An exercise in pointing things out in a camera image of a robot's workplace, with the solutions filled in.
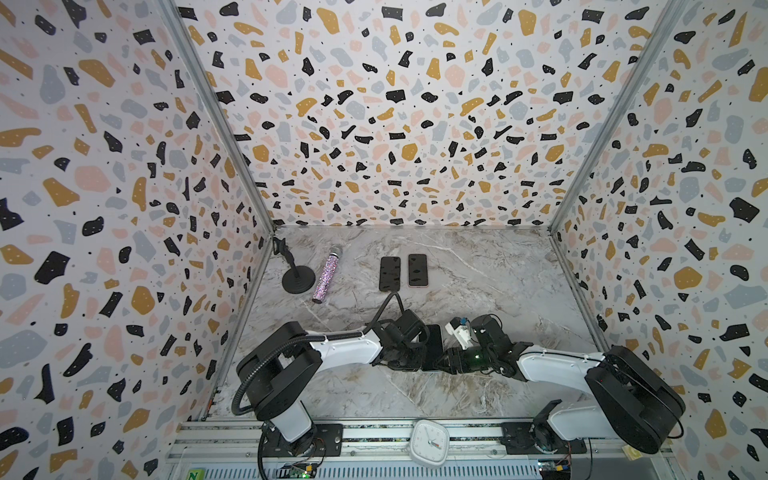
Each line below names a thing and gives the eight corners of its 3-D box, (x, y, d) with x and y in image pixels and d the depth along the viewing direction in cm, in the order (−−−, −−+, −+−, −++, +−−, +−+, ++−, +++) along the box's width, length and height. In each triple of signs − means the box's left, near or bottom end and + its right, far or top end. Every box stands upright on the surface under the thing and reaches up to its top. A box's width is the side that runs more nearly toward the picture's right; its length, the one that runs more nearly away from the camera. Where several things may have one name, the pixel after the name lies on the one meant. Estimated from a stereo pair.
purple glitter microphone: (314, 303, 102) (311, 296, 99) (333, 251, 117) (332, 244, 114) (324, 304, 101) (321, 297, 98) (342, 252, 116) (341, 245, 113)
